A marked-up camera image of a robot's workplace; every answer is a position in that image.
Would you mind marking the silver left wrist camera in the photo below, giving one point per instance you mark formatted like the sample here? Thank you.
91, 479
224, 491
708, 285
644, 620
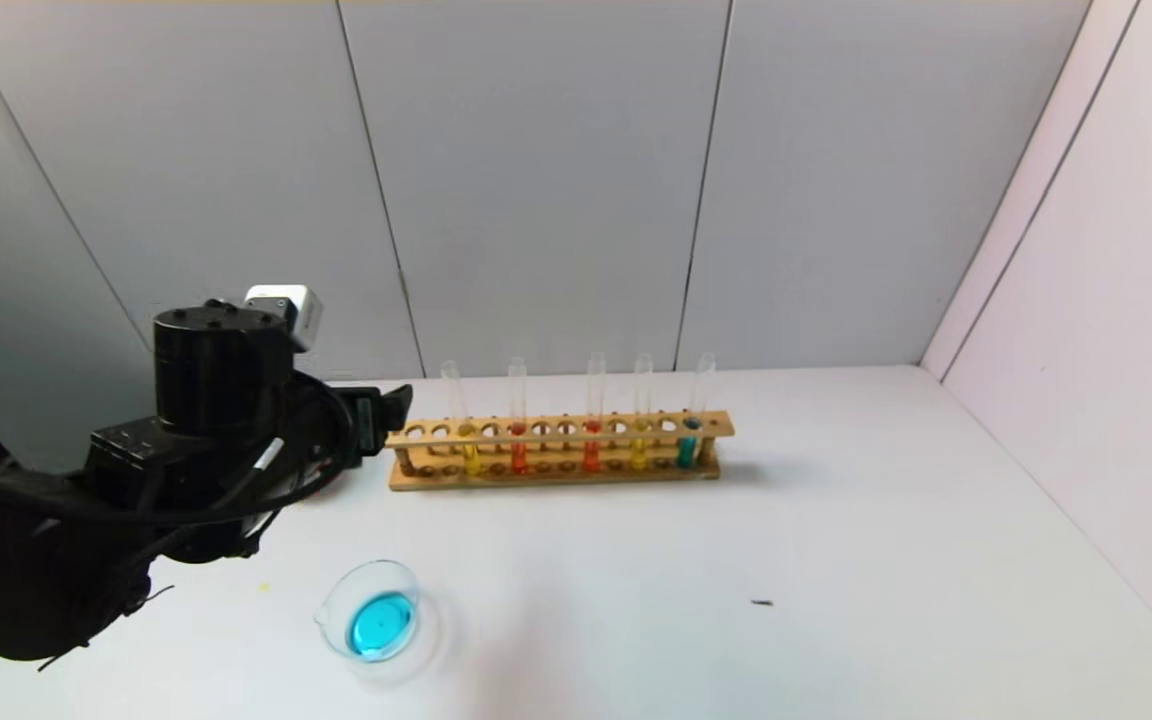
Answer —
291, 310

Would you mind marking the orange pigment glass test tube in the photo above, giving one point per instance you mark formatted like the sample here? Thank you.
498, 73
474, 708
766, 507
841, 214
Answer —
519, 458
591, 456

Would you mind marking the orange and black left arm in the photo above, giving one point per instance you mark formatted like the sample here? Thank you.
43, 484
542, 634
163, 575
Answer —
206, 370

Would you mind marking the glass beaker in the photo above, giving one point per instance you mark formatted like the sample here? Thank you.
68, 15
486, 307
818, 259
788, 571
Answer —
376, 620

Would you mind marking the yellow pigment glass test tube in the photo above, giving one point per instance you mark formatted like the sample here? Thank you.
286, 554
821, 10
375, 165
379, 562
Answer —
639, 454
472, 460

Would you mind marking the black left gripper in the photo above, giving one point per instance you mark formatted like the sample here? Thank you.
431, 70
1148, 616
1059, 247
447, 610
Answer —
364, 420

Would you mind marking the wooden test tube rack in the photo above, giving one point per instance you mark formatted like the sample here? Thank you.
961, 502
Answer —
576, 479

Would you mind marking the blue pigment glass test tube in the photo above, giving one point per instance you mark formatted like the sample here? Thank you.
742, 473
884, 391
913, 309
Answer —
685, 452

